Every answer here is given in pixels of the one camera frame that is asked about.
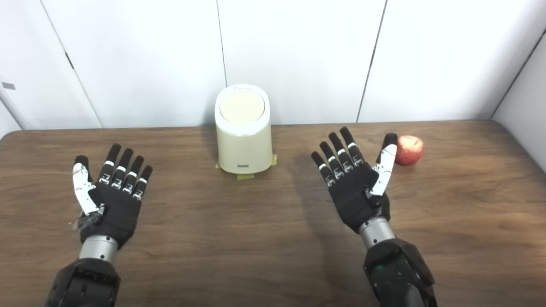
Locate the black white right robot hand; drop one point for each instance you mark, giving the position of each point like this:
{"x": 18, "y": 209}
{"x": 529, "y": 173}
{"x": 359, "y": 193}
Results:
{"x": 352, "y": 192}

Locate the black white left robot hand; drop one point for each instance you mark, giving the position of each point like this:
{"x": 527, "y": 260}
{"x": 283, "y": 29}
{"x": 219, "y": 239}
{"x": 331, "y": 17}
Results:
{"x": 115, "y": 204}

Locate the red apple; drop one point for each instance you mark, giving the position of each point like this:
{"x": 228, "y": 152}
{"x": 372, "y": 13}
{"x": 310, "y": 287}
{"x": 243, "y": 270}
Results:
{"x": 410, "y": 149}

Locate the cream-colored round bin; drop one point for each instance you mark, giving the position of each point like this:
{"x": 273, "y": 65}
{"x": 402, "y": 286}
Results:
{"x": 244, "y": 149}

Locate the beige round bin lid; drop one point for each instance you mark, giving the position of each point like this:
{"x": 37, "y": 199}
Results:
{"x": 242, "y": 106}

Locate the black wall panel hinge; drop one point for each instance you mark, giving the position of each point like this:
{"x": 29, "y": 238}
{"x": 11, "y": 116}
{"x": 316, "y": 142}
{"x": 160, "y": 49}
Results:
{"x": 69, "y": 60}

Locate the small grey wall sticker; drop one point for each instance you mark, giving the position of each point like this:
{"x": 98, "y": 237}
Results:
{"x": 8, "y": 85}

